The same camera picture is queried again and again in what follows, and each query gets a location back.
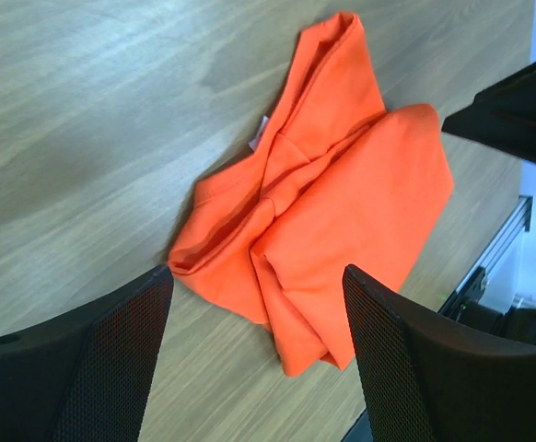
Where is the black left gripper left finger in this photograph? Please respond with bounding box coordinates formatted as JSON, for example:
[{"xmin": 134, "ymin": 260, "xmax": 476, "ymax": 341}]
[{"xmin": 0, "ymin": 265, "xmax": 173, "ymax": 441}]

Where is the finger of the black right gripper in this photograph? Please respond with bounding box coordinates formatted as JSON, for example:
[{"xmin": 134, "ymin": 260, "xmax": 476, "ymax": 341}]
[{"xmin": 442, "ymin": 62, "xmax": 536, "ymax": 164}]

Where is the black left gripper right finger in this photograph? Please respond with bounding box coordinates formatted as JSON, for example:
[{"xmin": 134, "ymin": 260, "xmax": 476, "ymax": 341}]
[{"xmin": 343, "ymin": 265, "xmax": 536, "ymax": 441}]

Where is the orange t shirt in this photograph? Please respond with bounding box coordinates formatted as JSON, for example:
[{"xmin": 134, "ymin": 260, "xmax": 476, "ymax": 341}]
[{"xmin": 169, "ymin": 11, "xmax": 453, "ymax": 377}]

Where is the aluminium frame rail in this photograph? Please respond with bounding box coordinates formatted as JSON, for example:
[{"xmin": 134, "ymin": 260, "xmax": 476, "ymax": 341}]
[{"xmin": 438, "ymin": 195, "xmax": 533, "ymax": 319}]

